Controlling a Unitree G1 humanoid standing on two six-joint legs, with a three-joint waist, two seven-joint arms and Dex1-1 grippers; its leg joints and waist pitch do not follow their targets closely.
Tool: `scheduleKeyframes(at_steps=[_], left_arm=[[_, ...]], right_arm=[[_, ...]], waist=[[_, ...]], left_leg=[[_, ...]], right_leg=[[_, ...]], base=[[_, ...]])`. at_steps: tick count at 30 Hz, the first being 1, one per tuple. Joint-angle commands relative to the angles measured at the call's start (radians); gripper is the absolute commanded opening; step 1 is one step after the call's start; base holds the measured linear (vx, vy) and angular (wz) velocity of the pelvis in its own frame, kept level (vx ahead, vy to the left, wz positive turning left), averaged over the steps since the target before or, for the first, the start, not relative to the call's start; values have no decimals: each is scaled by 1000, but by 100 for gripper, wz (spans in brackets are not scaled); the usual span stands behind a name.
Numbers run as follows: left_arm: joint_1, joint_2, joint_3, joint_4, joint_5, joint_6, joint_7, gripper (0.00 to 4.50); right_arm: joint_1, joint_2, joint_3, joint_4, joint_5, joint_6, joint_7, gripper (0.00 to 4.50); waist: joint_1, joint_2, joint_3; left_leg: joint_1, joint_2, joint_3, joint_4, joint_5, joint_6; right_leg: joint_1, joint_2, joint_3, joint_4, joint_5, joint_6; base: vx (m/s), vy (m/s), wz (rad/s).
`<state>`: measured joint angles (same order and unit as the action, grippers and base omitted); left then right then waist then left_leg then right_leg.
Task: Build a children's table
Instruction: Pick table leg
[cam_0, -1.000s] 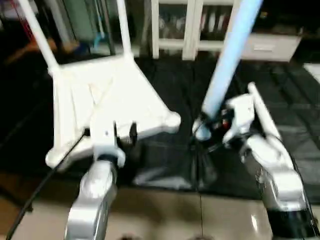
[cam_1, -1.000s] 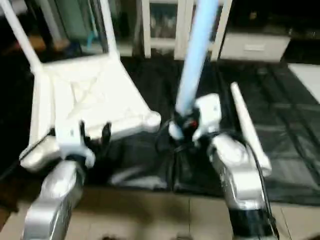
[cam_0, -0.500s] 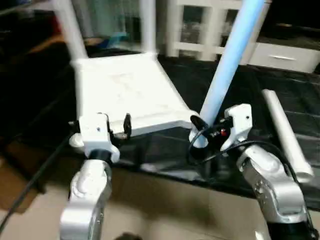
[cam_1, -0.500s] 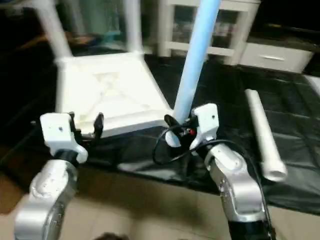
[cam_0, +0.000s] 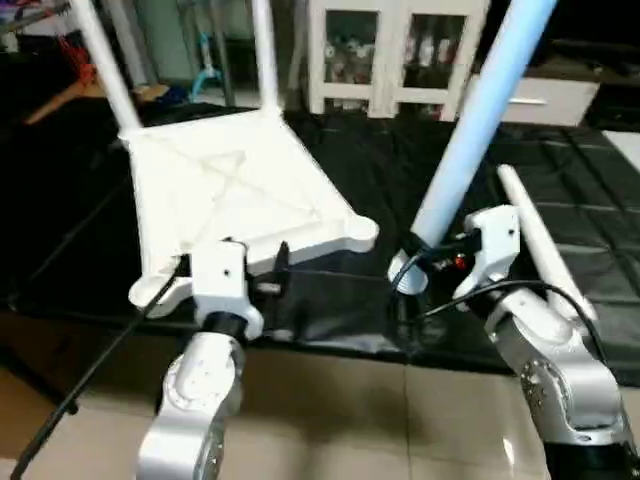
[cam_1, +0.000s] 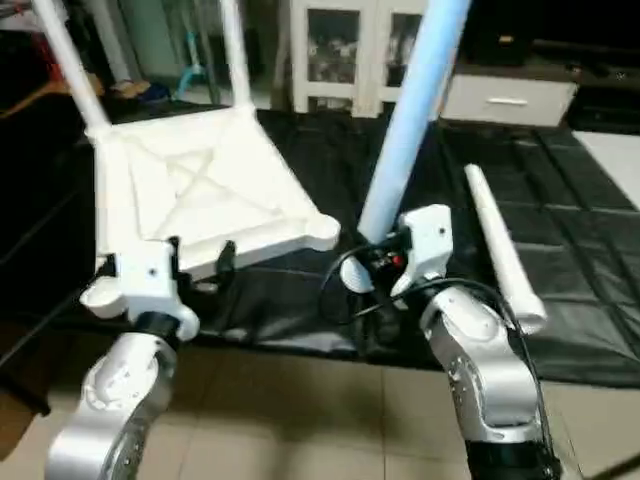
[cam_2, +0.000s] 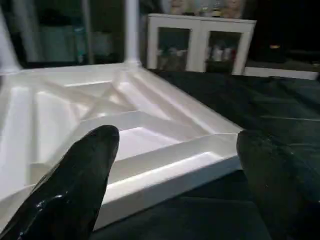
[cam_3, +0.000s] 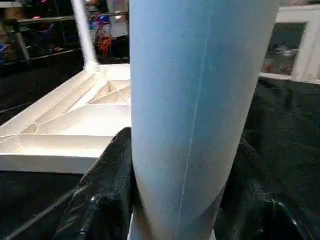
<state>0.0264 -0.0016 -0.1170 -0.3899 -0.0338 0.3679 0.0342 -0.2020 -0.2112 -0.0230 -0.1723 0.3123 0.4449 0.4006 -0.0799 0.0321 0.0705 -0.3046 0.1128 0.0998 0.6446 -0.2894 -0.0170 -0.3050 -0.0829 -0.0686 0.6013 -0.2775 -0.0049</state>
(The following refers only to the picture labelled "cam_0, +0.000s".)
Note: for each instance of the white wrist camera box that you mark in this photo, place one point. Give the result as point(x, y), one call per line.
point(492, 250)
point(220, 275)

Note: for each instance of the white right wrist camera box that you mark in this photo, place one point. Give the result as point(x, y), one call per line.
point(492, 250)

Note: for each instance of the white plastic table top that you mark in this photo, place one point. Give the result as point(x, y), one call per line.
point(240, 190)

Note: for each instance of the white glass-door cabinet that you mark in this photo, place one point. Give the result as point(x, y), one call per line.
point(400, 55)

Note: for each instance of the brown wooden desk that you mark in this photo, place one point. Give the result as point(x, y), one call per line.
point(75, 100)

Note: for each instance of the white plastic table leg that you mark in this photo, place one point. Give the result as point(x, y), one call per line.
point(105, 65)
point(545, 240)
point(266, 55)
point(480, 120)

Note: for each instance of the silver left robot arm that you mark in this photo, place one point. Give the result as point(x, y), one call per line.
point(200, 400)

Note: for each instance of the white drawer unit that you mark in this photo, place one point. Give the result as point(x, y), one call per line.
point(545, 98)

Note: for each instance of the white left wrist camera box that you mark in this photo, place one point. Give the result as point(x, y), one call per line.
point(220, 275)

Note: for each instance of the black work mat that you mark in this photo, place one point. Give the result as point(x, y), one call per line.
point(400, 180)

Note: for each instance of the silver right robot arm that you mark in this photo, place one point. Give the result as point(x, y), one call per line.
point(555, 370)

